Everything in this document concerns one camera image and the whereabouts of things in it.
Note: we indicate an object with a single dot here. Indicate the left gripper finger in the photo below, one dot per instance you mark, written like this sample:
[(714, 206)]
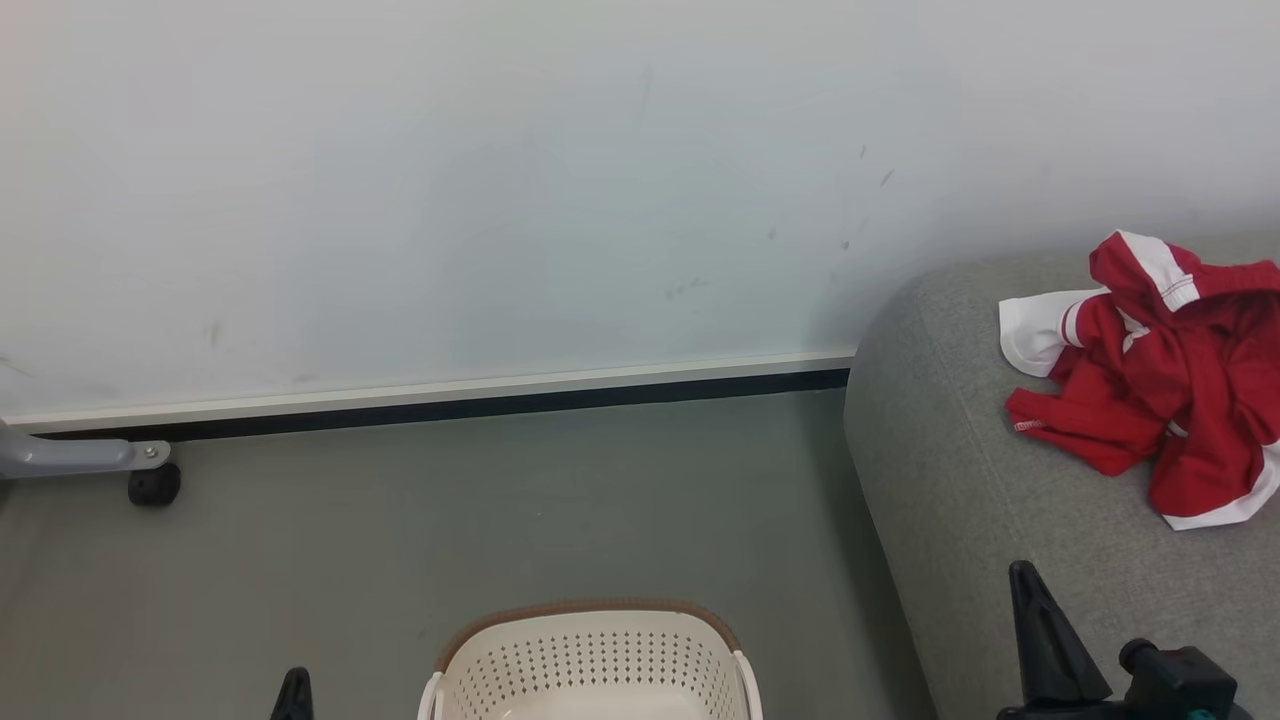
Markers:
[(294, 698)]

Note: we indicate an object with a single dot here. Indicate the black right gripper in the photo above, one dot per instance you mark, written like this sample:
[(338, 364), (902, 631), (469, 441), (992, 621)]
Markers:
[(1185, 685)]

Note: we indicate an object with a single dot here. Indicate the red and white garment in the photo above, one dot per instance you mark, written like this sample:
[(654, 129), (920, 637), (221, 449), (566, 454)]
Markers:
[(1180, 400)]

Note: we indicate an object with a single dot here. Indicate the beige perforated plastic laundry basket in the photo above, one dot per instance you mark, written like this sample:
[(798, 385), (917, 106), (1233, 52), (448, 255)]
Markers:
[(590, 665)]

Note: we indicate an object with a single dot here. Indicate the grey fabric sofa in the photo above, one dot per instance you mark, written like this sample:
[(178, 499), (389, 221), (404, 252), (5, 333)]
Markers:
[(1000, 560)]

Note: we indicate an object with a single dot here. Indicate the grey metal leg black caster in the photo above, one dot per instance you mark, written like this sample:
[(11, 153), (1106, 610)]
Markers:
[(90, 460)]

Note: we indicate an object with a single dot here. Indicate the white and black baseboard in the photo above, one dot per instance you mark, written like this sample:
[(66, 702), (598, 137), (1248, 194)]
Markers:
[(430, 398)]

